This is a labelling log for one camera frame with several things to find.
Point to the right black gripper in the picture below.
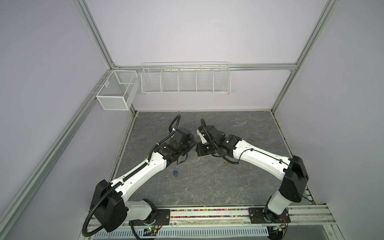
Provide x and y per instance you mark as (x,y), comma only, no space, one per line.
(199,149)

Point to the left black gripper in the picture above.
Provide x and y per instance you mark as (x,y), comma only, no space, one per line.
(192,141)

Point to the blue padlock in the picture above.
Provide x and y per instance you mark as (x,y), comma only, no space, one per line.
(176,172)

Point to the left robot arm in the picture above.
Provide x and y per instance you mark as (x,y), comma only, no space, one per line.
(110,206)

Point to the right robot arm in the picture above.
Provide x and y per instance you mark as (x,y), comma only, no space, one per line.
(291,171)

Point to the white mesh box basket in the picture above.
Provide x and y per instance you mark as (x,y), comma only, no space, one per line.
(119,90)

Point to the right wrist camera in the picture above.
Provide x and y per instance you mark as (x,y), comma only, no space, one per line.
(202,137)

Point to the white wire shelf basket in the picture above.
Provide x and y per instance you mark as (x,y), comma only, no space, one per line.
(167,78)

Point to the white vented cable duct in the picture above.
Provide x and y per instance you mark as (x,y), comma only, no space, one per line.
(185,233)

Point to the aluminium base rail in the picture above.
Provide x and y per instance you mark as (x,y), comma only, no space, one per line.
(233,216)

